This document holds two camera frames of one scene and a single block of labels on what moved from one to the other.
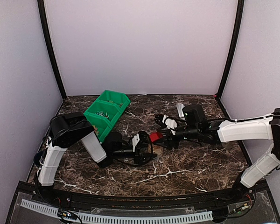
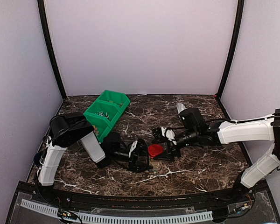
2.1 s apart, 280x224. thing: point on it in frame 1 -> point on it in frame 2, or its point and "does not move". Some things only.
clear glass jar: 157,150 -> 154,166
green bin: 102,112 does not move
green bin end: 118,101 does not move
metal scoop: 179,107 does not move
